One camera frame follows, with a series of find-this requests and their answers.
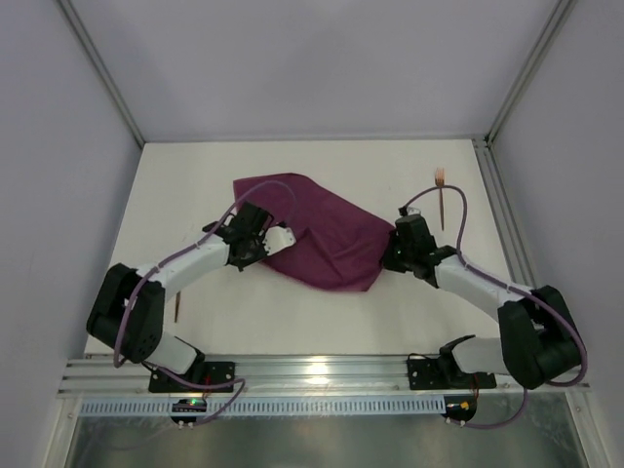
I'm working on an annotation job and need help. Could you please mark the purple cloth napkin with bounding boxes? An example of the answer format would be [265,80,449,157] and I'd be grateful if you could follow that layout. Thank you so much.
[233,173,392,293]

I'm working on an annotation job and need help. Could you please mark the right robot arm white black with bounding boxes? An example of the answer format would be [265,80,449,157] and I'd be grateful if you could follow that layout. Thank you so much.
[382,214,587,389]

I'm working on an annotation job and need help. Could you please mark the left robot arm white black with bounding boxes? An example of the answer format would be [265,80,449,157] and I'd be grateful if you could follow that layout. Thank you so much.
[86,202,274,375]

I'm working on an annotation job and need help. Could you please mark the copper knife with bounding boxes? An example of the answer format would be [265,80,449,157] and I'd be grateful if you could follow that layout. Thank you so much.
[174,291,181,324]

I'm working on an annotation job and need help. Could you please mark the right controller board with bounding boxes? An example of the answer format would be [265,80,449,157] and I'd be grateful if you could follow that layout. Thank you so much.
[442,397,478,425]

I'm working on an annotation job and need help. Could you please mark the controller board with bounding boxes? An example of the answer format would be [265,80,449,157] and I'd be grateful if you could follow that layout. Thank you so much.
[171,398,207,425]
[442,397,478,425]

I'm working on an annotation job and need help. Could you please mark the left controller board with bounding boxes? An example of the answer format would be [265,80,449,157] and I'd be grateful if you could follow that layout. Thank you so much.
[171,398,207,425]

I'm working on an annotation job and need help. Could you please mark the right side aluminium rail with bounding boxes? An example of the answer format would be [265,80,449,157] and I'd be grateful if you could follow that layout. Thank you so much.
[472,137,537,287]

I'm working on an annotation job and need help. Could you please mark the aluminium rail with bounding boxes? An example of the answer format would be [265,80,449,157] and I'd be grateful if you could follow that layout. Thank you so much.
[57,353,590,397]
[472,137,537,287]

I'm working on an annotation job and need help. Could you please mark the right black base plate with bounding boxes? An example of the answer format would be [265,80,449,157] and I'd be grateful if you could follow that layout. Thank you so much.
[406,353,497,390]

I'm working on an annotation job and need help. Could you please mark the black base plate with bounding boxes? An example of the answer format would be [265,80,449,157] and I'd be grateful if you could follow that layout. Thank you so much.
[148,361,236,394]
[406,353,497,390]

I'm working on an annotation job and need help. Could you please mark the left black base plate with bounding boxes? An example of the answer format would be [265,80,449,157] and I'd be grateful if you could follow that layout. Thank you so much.
[148,361,236,394]

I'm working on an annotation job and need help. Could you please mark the slotted grey cable duct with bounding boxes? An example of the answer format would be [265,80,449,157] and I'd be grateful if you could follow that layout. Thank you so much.
[79,395,445,417]

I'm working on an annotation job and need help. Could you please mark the aluminium front rail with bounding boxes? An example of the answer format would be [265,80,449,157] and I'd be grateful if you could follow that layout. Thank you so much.
[57,353,590,397]

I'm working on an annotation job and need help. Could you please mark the left corner frame post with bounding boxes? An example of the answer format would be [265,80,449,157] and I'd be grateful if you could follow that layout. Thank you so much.
[55,0,146,149]

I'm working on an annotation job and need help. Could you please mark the corner frame post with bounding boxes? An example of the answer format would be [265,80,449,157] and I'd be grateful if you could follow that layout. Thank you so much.
[485,0,577,146]
[55,0,146,149]

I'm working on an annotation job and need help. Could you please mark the right corner frame post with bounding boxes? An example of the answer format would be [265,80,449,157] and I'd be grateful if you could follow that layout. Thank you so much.
[485,0,577,146]

